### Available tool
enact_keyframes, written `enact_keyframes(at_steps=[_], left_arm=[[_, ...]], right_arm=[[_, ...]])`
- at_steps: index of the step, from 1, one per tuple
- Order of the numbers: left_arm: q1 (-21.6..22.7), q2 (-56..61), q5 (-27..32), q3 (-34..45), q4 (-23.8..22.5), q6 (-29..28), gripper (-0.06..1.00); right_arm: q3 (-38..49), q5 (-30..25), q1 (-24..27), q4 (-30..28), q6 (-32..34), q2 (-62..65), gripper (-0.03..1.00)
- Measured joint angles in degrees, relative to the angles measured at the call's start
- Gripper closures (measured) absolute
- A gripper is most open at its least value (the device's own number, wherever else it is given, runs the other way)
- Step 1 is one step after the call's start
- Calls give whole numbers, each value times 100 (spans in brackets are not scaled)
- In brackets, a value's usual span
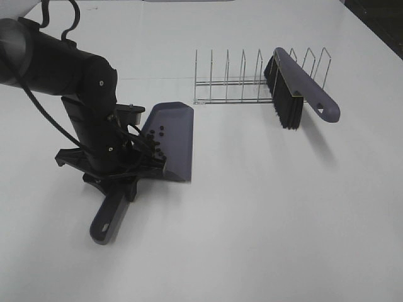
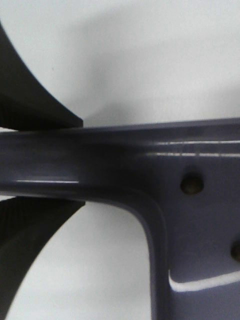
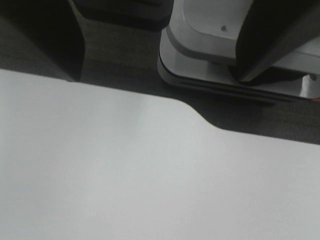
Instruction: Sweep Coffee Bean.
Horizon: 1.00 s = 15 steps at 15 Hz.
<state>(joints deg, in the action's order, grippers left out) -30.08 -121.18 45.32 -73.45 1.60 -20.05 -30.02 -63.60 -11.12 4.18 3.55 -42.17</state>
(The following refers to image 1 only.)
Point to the pile of coffee beans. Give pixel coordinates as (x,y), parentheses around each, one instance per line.
(154,140)

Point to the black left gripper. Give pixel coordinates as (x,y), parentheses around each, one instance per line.
(109,154)

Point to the purple hand brush black bristles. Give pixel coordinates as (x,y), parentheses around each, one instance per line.
(290,86)

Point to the purple plastic dustpan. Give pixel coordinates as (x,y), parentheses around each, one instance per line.
(177,120)

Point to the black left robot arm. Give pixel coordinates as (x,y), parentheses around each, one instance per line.
(36,62)

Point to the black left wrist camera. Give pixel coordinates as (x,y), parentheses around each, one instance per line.
(129,114)

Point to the chrome wire dish rack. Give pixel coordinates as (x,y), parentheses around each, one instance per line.
(245,85)

